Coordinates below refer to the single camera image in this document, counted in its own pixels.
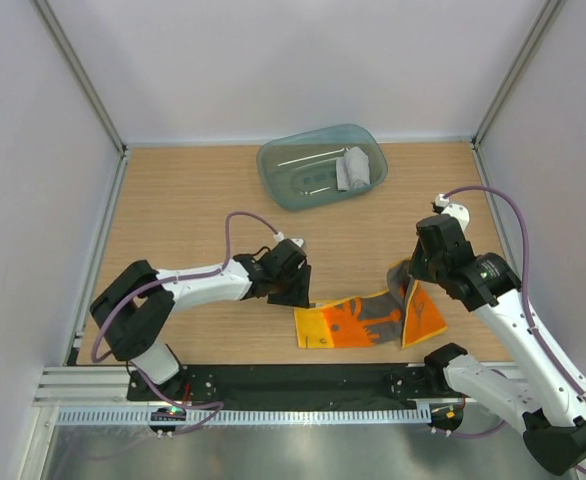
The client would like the orange grey towel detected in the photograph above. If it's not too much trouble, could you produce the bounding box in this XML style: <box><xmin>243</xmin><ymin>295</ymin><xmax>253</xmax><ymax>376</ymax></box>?
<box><xmin>294</xmin><ymin>259</ymin><xmax>447</xmax><ymax>349</ymax></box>

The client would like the grey panda towel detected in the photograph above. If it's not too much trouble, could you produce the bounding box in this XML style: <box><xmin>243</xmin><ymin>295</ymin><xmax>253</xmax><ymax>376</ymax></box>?
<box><xmin>335</xmin><ymin>147</ymin><xmax>370</xmax><ymax>192</ymax></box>

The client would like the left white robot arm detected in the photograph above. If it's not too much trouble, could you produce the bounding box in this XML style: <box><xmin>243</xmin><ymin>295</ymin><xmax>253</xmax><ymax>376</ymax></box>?
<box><xmin>90</xmin><ymin>236</ymin><xmax>311</xmax><ymax>400</ymax></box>

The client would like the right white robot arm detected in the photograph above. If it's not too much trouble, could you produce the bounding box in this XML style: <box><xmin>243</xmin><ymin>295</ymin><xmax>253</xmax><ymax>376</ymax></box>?
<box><xmin>409</xmin><ymin>194</ymin><xmax>586</xmax><ymax>476</ymax></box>

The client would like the teal plastic basin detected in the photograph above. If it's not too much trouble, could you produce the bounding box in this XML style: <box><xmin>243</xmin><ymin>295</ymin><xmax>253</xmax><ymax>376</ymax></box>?
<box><xmin>256</xmin><ymin>124</ymin><xmax>388</xmax><ymax>211</ymax></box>

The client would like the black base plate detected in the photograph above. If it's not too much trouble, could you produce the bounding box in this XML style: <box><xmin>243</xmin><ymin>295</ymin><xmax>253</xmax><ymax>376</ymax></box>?
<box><xmin>126</xmin><ymin>363</ymin><xmax>464</xmax><ymax>412</ymax></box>

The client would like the slotted cable duct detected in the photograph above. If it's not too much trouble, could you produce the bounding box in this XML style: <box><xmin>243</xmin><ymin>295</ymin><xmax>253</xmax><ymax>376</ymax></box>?
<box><xmin>56</xmin><ymin>404</ymin><xmax>431</xmax><ymax>427</ymax></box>

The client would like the aluminium frame rail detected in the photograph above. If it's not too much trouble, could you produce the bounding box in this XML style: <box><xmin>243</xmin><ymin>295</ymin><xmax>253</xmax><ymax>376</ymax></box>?
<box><xmin>33</xmin><ymin>366</ymin><xmax>129</xmax><ymax>406</ymax></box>

